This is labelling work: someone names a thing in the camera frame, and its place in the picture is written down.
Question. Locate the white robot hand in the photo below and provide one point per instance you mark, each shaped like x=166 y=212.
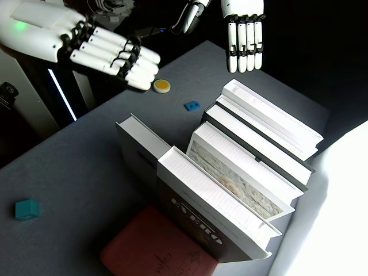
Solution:
x=31 y=26
x=243 y=7

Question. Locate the white book with grey cover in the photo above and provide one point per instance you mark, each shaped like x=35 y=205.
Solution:
x=135 y=141

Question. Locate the white book with dark cover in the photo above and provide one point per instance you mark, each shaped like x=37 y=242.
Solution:
x=201 y=189

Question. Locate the wide white stand panel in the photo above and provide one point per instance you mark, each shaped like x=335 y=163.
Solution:
x=31 y=97

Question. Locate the white LED light strip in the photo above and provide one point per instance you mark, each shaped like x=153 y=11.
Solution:
x=63 y=96

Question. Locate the white paper clutter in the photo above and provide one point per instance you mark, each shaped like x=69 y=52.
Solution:
x=115 y=18

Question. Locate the black device with blue light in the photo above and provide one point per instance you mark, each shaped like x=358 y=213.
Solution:
x=152 y=31

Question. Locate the small blue block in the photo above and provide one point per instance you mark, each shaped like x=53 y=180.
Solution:
x=192 y=106

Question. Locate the white disc with yellow centre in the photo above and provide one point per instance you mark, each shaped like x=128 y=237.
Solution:
x=162 y=85

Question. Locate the grey table cloth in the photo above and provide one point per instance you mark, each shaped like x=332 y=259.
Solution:
x=86 y=172

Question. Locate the teal cube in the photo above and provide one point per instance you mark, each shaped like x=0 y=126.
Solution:
x=27 y=210

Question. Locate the bright white panel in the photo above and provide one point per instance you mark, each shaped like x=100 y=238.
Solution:
x=339 y=201

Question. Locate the red notebook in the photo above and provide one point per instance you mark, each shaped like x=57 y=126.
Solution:
x=143 y=244

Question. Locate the black camera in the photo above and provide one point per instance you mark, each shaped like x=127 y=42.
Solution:
x=10 y=90

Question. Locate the narrow white post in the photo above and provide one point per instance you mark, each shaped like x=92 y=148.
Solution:
x=86 y=95

